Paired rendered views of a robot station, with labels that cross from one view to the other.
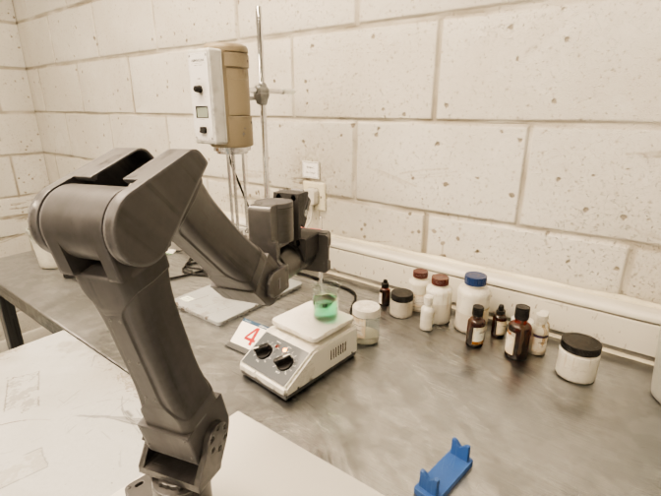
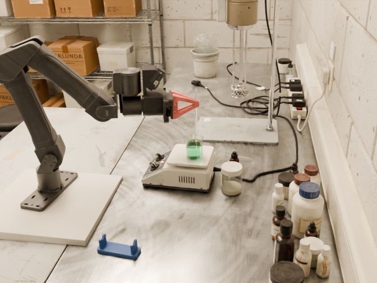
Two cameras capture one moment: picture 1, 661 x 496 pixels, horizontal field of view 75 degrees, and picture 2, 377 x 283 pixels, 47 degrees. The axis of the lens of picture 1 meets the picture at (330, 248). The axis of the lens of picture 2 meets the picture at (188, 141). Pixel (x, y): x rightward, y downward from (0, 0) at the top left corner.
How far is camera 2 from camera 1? 0.99 m
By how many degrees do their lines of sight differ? 58
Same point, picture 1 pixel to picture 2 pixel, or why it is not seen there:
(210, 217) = (53, 70)
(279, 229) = (122, 86)
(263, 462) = (92, 194)
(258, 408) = (131, 181)
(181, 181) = (22, 54)
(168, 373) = (27, 122)
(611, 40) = not seen: outside the picture
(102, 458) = (77, 161)
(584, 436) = not seen: outside the picture
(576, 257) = not seen: outside the picture
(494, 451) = (153, 266)
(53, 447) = (76, 149)
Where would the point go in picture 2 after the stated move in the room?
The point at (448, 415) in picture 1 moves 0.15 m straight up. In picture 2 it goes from (173, 242) to (170, 190)
